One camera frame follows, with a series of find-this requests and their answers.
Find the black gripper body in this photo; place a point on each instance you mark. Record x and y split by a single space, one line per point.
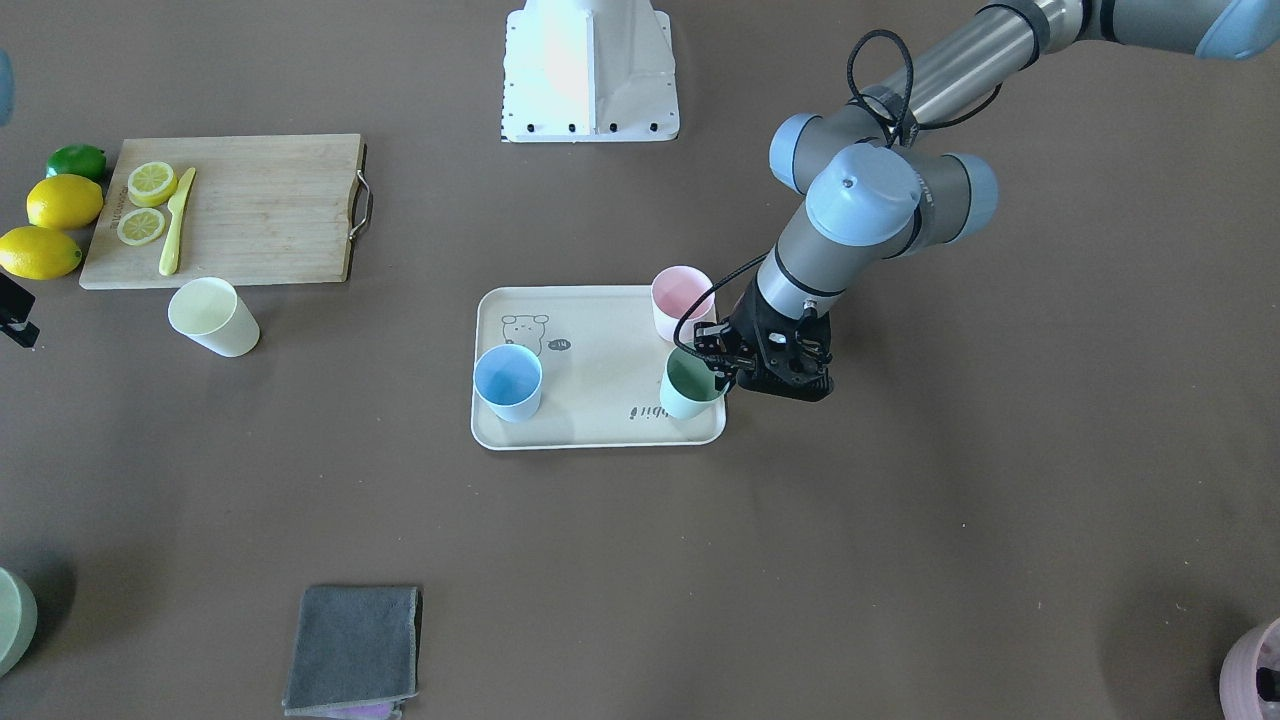
746 332

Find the green plastic cup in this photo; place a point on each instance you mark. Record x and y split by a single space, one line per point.
687 386

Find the pink plastic cup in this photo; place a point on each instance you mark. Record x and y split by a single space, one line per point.
673 292

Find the blue plastic cup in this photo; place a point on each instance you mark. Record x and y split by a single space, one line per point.
508 379

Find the pale yellow plastic cup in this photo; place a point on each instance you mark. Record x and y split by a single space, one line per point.
209 311

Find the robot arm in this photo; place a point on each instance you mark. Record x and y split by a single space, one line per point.
869 195

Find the cream rabbit serving tray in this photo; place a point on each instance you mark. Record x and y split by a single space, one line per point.
602 359

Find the grey folded cloth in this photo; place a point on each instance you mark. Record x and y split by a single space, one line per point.
355 652

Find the bamboo cutting board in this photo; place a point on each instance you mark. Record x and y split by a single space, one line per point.
277 209

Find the pink ice bowl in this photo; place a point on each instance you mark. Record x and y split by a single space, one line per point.
1248 678

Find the yellow plastic knife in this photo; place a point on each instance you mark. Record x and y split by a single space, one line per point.
168 263

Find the lower lemon slice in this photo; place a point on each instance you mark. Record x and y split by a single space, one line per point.
141 226

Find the lemon slice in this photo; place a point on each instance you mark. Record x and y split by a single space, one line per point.
151 184
141 226

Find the upper lemon slice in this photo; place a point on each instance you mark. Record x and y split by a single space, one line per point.
151 184

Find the green lime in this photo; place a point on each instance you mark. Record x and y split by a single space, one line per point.
77 159

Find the whole lemon near board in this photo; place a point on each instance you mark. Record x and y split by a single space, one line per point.
64 202

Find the green plastic bowl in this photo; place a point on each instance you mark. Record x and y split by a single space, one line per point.
19 618

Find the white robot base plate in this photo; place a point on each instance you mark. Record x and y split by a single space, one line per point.
589 72

